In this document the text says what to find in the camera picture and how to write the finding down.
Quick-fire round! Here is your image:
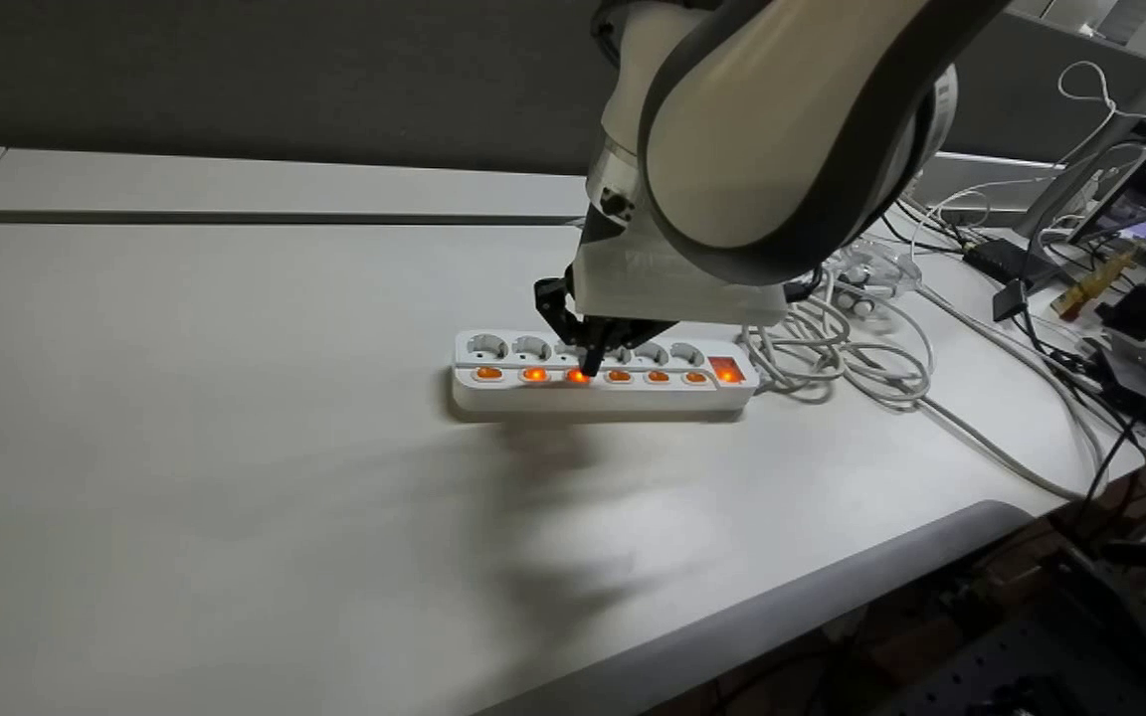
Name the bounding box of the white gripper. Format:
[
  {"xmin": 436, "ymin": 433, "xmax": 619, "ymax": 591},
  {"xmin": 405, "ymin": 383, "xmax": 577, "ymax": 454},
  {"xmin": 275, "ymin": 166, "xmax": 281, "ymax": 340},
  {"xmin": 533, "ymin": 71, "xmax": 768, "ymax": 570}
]
[{"xmin": 528, "ymin": 210, "xmax": 795, "ymax": 383}]

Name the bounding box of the white six-socket power strip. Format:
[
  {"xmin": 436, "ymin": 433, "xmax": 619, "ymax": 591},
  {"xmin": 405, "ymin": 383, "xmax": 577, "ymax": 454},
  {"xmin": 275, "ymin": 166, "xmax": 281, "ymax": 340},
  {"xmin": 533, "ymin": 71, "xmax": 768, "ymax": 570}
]
[{"xmin": 444, "ymin": 326, "xmax": 768, "ymax": 426}]

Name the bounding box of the clear plastic holder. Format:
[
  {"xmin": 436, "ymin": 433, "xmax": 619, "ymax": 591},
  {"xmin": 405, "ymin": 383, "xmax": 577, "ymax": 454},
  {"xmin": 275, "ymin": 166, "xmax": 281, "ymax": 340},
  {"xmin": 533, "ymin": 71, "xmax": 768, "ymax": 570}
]
[{"xmin": 825, "ymin": 237, "xmax": 927, "ymax": 320}]

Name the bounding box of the black power brick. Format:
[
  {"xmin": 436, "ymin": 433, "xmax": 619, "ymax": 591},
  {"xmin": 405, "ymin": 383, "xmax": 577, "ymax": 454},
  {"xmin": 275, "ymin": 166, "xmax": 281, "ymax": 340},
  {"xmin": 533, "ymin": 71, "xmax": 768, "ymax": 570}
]
[{"xmin": 964, "ymin": 234, "xmax": 1060, "ymax": 288}]

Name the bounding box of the white flat box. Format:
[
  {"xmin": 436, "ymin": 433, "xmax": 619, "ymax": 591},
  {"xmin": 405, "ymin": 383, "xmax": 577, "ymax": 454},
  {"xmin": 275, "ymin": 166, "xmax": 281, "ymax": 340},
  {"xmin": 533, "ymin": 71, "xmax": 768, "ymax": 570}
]
[{"xmin": 923, "ymin": 147, "xmax": 1069, "ymax": 225}]

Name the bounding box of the yellow flat tool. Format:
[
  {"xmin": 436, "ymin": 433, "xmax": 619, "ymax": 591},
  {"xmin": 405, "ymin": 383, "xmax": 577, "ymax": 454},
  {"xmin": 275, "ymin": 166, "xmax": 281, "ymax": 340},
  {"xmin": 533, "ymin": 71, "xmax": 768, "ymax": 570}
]
[{"xmin": 1049, "ymin": 250, "xmax": 1137, "ymax": 320}]

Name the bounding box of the black flat adapter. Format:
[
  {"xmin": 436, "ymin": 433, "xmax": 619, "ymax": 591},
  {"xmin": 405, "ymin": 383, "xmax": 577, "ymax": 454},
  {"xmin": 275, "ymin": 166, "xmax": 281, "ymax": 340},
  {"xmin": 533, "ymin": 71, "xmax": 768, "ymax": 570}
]
[{"xmin": 1078, "ymin": 335, "xmax": 1146, "ymax": 442}]

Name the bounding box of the white coiled power cable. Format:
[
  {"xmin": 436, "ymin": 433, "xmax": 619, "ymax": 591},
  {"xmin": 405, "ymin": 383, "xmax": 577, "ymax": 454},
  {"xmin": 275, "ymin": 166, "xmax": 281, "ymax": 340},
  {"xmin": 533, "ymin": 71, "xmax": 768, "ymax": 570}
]
[{"xmin": 736, "ymin": 197, "xmax": 1089, "ymax": 505}]

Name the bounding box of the black thin cable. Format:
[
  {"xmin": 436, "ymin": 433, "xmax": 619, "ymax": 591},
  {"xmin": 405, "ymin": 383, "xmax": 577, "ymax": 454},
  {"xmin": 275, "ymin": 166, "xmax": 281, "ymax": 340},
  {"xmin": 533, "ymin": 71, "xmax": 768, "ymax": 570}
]
[{"xmin": 989, "ymin": 279, "xmax": 1146, "ymax": 505}]

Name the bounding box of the white looped wire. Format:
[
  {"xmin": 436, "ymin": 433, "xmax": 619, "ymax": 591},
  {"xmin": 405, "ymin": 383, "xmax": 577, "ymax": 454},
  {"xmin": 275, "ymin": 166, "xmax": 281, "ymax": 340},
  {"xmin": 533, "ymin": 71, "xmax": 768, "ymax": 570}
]
[{"xmin": 1049, "ymin": 54, "xmax": 1146, "ymax": 131}]

